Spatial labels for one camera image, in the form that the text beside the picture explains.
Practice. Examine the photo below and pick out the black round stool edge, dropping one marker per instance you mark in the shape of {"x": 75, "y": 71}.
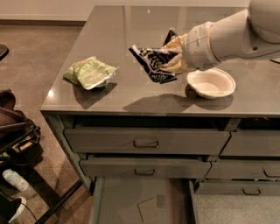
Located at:
{"x": 4, "y": 50}

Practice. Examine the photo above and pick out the grey top right drawer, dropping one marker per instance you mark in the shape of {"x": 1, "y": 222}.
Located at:
{"x": 254, "y": 137}

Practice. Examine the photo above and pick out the clear plastic bottle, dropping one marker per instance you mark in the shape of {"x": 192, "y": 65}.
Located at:
{"x": 15, "y": 180}

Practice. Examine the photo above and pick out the grey counter cabinet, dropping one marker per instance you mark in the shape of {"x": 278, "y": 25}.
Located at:
{"x": 132, "y": 100}

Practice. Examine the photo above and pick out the grey middle left drawer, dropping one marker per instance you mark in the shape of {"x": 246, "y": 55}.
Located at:
{"x": 140, "y": 166}

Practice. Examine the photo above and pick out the blue Kettle chip bag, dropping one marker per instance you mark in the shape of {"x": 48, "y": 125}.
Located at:
{"x": 151, "y": 59}

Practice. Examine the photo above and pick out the grey square pad in drawer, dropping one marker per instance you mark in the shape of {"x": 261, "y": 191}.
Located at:
{"x": 148, "y": 210}

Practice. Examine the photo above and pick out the grey bottom right drawer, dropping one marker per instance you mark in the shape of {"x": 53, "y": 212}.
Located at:
{"x": 245, "y": 188}

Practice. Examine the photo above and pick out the grey middle right drawer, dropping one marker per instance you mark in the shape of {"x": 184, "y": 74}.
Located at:
{"x": 244, "y": 169}

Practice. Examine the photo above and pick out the green chip bag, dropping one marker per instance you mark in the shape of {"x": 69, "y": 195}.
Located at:
{"x": 90, "y": 73}

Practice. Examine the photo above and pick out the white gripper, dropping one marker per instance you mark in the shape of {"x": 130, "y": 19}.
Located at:
{"x": 198, "y": 46}

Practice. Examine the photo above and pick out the grey open bottom drawer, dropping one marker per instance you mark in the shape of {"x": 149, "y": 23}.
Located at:
{"x": 115, "y": 200}

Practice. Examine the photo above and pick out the white paper bowl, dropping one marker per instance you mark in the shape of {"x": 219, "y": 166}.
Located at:
{"x": 212, "y": 83}

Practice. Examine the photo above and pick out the grey top left drawer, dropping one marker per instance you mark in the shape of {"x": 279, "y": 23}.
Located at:
{"x": 150, "y": 140}

